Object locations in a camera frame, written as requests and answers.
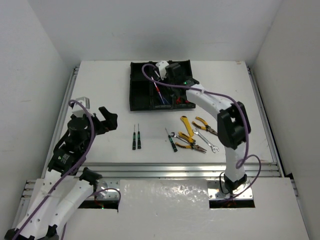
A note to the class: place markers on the silver wrench left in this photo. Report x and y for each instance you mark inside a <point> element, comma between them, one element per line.
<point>173,134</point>

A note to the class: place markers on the silver wrench right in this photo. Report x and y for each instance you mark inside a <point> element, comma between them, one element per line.
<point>213,147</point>

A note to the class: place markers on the yellow utility knife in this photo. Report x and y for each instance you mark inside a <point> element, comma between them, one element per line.
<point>187,125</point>

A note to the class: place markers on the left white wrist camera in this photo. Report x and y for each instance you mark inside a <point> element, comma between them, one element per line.
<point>81,107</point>

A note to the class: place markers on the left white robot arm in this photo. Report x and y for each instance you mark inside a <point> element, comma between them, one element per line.
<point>62,192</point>

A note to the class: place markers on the black six-compartment organizer tray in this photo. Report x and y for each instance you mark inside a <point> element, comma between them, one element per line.
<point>144,97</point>

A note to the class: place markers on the yellow pliers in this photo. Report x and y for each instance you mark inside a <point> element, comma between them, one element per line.
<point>205,126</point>
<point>191,143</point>

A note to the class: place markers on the green black screwdriver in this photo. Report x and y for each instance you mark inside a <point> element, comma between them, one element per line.
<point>171,141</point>

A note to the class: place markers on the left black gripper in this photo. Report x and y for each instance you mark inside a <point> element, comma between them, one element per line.
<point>99,122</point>

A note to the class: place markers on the aluminium side rail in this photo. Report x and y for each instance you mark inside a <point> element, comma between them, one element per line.
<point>61,117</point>
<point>266,125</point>

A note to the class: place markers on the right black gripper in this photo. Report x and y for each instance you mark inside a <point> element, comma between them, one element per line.
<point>165,79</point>

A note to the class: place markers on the right aluminium side rail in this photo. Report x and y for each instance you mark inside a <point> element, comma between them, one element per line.
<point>266,125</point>

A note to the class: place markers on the left aluminium side rail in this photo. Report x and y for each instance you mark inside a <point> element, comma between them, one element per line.
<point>61,117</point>

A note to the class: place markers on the silver wrench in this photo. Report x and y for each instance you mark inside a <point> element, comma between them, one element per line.
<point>173,134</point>
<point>213,147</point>

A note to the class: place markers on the aluminium front rail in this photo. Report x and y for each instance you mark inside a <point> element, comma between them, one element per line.
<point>165,171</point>

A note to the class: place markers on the blue red screwdriver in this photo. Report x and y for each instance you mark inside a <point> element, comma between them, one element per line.
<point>164,101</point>
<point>156,86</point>

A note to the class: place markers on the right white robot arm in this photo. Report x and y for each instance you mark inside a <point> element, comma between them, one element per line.
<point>233,126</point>

